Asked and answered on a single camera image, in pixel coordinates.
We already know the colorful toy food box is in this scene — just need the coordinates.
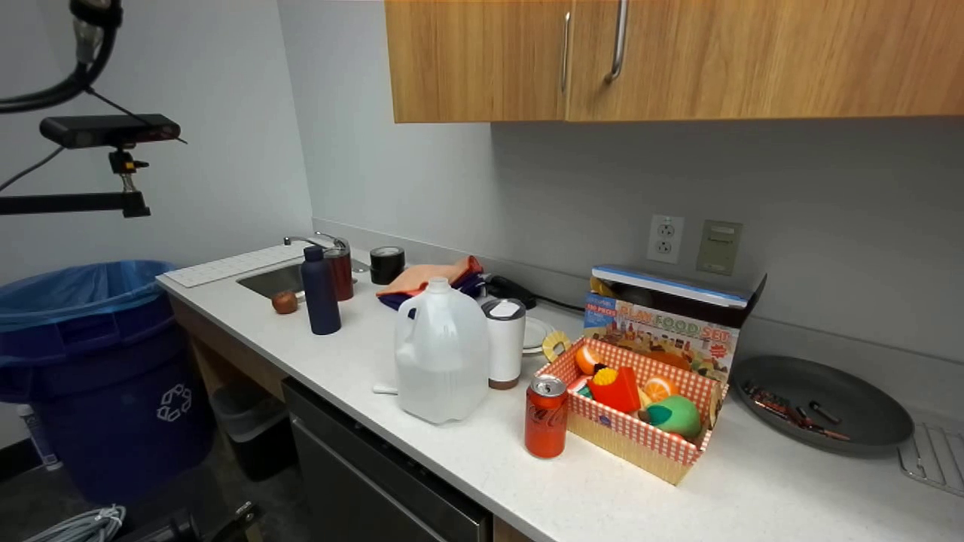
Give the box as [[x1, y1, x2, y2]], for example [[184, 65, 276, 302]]
[[581, 261, 772, 384]]

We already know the red toy cup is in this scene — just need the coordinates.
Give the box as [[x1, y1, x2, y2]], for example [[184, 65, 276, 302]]
[[588, 360, 644, 418]]

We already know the silver faucet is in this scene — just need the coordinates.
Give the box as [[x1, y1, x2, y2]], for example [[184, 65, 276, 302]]
[[281, 229, 340, 256]]

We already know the red checkered cardboard tray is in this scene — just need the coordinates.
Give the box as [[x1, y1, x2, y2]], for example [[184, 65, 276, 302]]
[[560, 334, 729, 489]]

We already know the black dishwasher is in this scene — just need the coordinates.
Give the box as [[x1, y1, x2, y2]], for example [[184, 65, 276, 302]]
[[283, 376, 497, 542]]

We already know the beige switch plate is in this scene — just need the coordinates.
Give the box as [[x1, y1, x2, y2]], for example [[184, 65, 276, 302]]
[[694, 217, 744, 280]]

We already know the black stereo camera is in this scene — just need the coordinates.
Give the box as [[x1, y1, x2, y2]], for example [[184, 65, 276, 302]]
[[36, 110, 188, 149]]

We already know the black cable silver connector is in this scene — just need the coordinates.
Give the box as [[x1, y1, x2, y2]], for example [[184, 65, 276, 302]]
[[0, 0, 126, 118]]

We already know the steel sink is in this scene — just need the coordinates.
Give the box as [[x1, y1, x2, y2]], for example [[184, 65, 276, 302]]
[[234, 256, 311, 304]]

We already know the blue recycling bin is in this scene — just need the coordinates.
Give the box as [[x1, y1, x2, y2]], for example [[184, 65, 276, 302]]
[[0, 256, 220, 509]]

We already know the translucent plastic milk jug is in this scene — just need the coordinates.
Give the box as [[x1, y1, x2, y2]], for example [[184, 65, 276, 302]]
[[392, 277, 493, 427]]

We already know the orange toy fruit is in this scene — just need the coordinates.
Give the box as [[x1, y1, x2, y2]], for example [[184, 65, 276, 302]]
[[572, 339, 606, 380]]

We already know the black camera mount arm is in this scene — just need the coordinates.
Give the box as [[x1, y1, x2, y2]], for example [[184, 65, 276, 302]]
[[0, 145, 158, 223]]

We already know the dark blue bottle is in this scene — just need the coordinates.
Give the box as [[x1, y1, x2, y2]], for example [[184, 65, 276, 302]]
[[301, 243, 348, 336]]

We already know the yellow tape roll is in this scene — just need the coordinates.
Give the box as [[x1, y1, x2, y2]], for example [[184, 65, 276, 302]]
[[539, 327, 576, 364]]

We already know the white wall outlet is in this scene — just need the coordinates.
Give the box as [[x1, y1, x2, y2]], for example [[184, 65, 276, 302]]
[[644, 212, 691, 269]]

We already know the black waste bin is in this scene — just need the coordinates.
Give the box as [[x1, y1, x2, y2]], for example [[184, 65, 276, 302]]
[[209, 376, 301, 486]]

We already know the wooden cabinet door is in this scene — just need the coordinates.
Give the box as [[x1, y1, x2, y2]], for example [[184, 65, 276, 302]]
[[568, 0, 964, 127], [383, 0, 572, 127]]

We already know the clear plastic bag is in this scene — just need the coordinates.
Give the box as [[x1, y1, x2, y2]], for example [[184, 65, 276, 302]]
[[22, 504, 130, 542]]

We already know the small brown bowl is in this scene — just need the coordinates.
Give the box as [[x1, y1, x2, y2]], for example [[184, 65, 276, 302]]
[[269, 286, 305, 316]]

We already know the orange cloth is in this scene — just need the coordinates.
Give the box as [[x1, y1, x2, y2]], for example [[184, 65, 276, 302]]
[[383, 256, 485, 302]]

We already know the white tumbler black lid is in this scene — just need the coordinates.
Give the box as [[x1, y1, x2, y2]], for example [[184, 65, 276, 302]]
[[481, 294, 530, 390]]

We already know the dark round plate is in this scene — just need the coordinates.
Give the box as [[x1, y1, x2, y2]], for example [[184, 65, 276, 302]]
[[729, 349, 919, 464]]

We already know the red soda can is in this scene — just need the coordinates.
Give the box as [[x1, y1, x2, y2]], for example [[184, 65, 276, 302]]
[[521, 369, 572, 464]]

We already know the silver cabinet door handle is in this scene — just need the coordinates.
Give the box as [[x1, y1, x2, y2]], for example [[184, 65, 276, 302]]
[[557, 6, 576, 98], [600, 0, 632, 90]]

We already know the dark red bottle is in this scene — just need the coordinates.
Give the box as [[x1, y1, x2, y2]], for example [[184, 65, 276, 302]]
[[324, 238, 358, 304]]

